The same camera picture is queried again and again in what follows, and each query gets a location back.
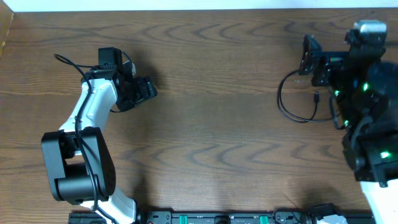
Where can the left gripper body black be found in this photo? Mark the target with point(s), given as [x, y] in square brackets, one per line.
[138, 89]

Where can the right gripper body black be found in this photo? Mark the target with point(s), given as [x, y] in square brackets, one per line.
[328, 74]

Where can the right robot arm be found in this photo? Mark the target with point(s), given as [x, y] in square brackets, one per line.
[364, 87]

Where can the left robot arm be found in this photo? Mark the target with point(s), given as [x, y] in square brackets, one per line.
[79, 166]

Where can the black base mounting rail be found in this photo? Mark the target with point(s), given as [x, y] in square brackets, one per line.
[212, 218]

